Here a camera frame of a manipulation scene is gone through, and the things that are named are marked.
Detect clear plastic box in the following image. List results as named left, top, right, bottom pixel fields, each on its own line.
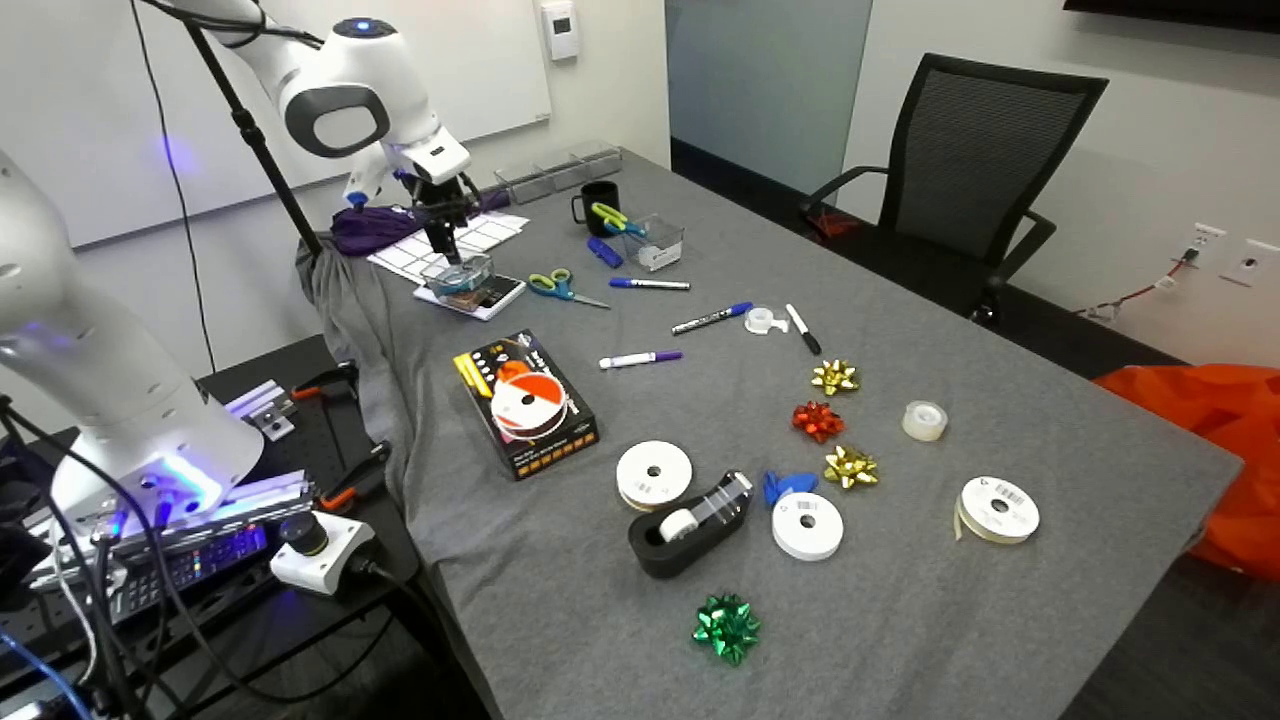
left=419, top=252, right=495, bottom=300

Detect white emergency stop button box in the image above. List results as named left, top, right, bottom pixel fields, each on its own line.
left=269, top=511, right=377, bottom=597

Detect white label sheet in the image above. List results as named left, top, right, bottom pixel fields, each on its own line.
left=367, top=211, right=531, bottom=287

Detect purple cloth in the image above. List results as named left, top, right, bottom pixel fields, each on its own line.
left=329, top=204, right=423, bottom=258

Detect row of clear plastic trays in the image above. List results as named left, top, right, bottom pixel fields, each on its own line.
left=494, top=139, right=624, bottom=206

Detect blue green scissors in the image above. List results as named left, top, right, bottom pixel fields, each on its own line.
left=526, top=267, right=612, bottom=311

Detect black mug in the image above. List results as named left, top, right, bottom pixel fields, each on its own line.
left=571, top=180, right=622, bottom=239

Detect white thermostat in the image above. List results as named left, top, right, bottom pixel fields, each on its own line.
left=540, top=0, right=581, bottom=63

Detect orange black clamp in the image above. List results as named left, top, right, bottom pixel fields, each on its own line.
left=290, top=361, right=361, bottom=402
left=318, top=440, right=394, bottom=512

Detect clear plastic container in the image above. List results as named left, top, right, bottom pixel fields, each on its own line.
left=621, top=212, right=687, bottom=274

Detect black ribbon package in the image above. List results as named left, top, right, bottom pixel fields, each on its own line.
left=451, top=329, right=602, bottom=482

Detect purple white marker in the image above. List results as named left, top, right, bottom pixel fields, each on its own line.
left=598, top=349, right=686, bottom=372

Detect black marker with blue cap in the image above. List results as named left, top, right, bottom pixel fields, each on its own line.
left=670, top=300, right=755, bottom=337

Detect frosted glass panel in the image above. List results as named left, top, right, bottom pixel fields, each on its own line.
left=664, top=0, right=874, bottom=197

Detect white ribbon spool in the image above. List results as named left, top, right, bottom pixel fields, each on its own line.
left=952, top=475, right=1042, bottom=547
left=614, top=439, right=695, bottom=514
left=770, top=490, right=846, bottom=563

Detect whiteboard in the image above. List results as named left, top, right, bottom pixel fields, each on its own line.
left=0, top=0, right=554, bottom=251

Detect black white marker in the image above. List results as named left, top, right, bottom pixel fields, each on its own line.
left=784, top=302, right=824, bottom=358

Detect black tape dispenser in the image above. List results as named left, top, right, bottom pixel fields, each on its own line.
left=627, top=469, right=755, bottom=580

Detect gold gift bow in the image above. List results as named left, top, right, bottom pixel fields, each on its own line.
left=822, top=444, right=882, bottom=492
left=809, top=359, right=862, bottom=397

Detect red gift bow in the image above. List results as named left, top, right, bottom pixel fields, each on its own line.
left=791, top=400, right=847, bottom=445

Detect blue gift bow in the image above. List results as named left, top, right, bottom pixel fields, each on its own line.
left=762, top=469, right=820, bottom=509

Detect black control unit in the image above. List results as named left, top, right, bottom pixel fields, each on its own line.
left=28, top=520, right=273, bottom=626

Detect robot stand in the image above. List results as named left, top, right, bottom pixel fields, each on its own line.
left=0, top=334, right=453, bottom=720

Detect green gift bow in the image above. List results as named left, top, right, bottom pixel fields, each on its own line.
left=691, top=592, right=762, bottom=667

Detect clear tape roll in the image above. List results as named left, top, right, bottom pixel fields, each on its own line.
left=901, top=399, right=950, bottom=443

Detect black office chair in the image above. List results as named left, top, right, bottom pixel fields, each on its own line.
left=799, top=51, right=1111, bottom=327

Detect grey table cloth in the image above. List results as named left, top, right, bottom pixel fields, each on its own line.
left=295, top=148, right=1244, bottom=720

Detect orange bag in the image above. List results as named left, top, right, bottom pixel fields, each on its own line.
left=1091, top=362, right=1280, bottom=584

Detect black cable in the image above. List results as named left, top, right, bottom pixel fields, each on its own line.
left=129, top=0, right=218, bottom=377

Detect aluminium bracket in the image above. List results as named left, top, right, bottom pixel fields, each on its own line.
left=227, top=379, right=297, bottom=442

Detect blue cable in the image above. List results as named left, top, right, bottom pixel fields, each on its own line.
left=0, top=628, right=93, bottom=720

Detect red cable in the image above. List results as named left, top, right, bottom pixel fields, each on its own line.
left=1077, top=250, right=1201, bottom=324

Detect white wall plate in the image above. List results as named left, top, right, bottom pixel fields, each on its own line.
left=1219, top=237, right=1280, bottom=290

